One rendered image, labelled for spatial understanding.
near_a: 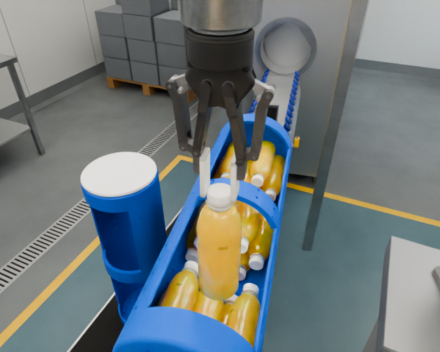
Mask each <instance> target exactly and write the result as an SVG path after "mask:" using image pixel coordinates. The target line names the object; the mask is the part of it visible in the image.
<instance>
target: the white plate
mask: <svg viewBox="0 0 440 352"><path fill-rule="evenodd" d="M156 172H157V169H156V164H155V162H154V161H153V160H152V159H151V158H149V157H148V156H145V155H144V154H139V153H135V152H117V153H114V154H109V155H105V156H102V157H101V158H98V159H96V160H95V161H93V162H91V163H90V164H89V165H88V166H87V167H86V168H85V169H84V170H83V171H82V174H81V178H80V181H81V184H82V186H83V188H84V189H85V190H86V191H88V192H90V193H92V194H94V195H96V196H102V197H120V196H127V195H129V194H132V193H135V192H137V191H140V190H141V189H143V188H145V187H146V186H147V185H149V184H150V183H151V182H152V181H153V179H154V178H155V177H156Z"/></svg>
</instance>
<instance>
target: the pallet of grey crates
mask: <svg viewBox="0 0 440 352"><path fill-rule="evenodd" d="M170 1H171V3H169V0H115V3H116V5H113V6H108V7H106V8H102V9H99V10H95V11H94V12H95V16H96V23H97V27H98V33H99V38H100V42H101V49H102V53H103V56H104V57H103V58H104V62H105V69H106V73H107V77H106V80H107V84H108V87H109V88H113V89H114V88H116V87H118V86H120V85H122V84H124V83H125V82H130V83H133V84H138V85H142V90H143V94H144V95H148V96H151V95H152V94H153V93H155V92H156V91H158V90H159V89H166V83H167V81H169V79H171V77H172V76H174V75H183V74H185V72H186V70H187V67H188V59H187V45H186V30H187V29H188V27H186V26H184V25H183V24H182V23H181V22H180V20H179V13H178V1H177V0H170ZM187 95H188V101H189V103H190V102H191V101H192V100H193V99H195V98H196V97H197V96H196V94H195V93H194V91H193V90H192V88H191V87H190V86H189V84H188V89H187Z"/></svg>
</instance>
